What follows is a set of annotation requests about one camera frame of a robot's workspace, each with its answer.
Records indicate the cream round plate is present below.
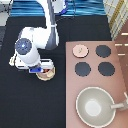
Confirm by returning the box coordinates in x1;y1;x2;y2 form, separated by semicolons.
35;66;57;82

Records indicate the black table mat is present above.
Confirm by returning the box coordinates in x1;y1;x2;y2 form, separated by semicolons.
0;15;111;128

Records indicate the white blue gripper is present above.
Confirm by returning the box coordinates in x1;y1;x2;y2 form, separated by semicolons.
14;58;54;73

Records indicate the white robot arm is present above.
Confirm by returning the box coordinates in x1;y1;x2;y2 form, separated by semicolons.
14;0;59;73

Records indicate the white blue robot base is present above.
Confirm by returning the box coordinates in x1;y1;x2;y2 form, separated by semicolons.
53;0;68;14

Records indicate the large cream frying pan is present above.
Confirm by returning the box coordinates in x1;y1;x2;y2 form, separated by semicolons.
75;86;128;128

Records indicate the black stove burner front left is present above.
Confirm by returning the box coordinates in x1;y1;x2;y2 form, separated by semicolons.
75;62;91;77

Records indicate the black stove burner rear right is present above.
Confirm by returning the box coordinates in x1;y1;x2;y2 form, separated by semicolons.
96;45;111;58

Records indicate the pink stove countertop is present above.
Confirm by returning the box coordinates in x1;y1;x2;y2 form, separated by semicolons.
66;41;128;128

